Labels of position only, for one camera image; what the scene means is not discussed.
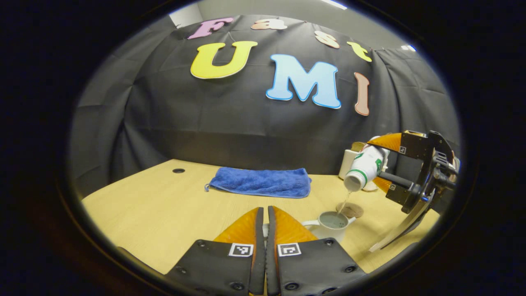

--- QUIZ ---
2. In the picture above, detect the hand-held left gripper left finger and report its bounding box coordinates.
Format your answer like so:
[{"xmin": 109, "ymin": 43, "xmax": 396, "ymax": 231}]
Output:
[{"xmin": 164, "ymin": 207, "xmax": 266, "ymax": 296}]

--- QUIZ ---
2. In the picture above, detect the white teacup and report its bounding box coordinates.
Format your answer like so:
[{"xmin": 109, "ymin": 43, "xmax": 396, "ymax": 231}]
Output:
[{"xmin": 302, "ymin": 211, "xmax": 357, "ymax": 243}]

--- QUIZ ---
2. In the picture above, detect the round cork coaster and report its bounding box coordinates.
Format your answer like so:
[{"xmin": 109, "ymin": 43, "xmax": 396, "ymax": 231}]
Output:
[{"xmin": 336, "ymin": 202, "xmax": 364, "ymax": 219}]

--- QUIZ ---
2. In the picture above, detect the white toaster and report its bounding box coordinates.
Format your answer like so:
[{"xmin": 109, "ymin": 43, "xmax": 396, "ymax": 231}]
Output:
[{"xmin": 339, "ymin": 142, "xmax": 389, "ymax": 192}]

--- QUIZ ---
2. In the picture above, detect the white green-label water bottle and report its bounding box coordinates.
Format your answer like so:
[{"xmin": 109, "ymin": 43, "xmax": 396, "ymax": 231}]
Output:
[{"xmin": 344, "ymin": 136, "xmax": 390, "ymax": 193}]

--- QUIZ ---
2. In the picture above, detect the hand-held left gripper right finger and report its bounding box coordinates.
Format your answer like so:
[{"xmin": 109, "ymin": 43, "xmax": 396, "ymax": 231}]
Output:
[{"xmin": 266, "ymin": 206, "xmax": 366, "ymax": 296}]

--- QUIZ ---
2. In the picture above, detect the blue towel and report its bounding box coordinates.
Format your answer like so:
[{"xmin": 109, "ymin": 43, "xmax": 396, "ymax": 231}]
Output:
[{"xmin": 204, "ymin": 166, "xmax": 312, "ymax": 199}]

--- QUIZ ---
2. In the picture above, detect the black backdrop cloth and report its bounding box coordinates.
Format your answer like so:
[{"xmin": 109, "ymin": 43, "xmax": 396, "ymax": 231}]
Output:
[{"xmin": 69, "ymin": 14, "xmax": 461, "ymax": 198}]

